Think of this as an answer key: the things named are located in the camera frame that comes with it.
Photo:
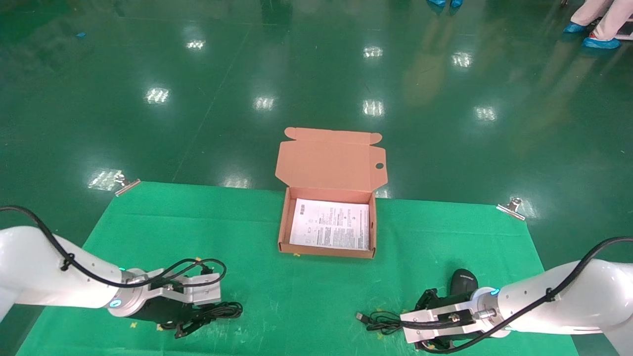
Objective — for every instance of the white printed instruction sheet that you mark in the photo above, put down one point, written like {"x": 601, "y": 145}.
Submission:
{"x": 331, "y": 225}

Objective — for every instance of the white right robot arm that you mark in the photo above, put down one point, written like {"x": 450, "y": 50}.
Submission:
{"x": 568, "y": 296}

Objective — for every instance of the silver metal binder clip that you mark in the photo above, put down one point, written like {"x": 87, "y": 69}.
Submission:
{"x": 126, "y": 185}
{"x": 512, "y": 208}

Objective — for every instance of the open brown cardboard box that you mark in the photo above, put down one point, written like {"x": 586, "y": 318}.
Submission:
{"x": 331, "y": 163}

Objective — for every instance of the person in white trousers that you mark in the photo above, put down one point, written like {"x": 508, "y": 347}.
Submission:
{"x": 601, "y": 42}

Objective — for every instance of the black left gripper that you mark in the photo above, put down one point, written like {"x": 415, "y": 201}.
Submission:
{"x": 160, "y": 311}

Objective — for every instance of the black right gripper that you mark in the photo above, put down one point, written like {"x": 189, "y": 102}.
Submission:
{"x": 455, "y": 299}

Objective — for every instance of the person with blue shoe covers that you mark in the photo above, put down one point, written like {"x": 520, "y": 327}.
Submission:
{"x": 437, "y": 2}

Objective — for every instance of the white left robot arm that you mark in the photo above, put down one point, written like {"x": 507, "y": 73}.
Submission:
{"x": 39, "y": 267}

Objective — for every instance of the green table cloth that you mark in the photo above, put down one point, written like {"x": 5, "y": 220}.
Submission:
{"x": 296, "y": 296}

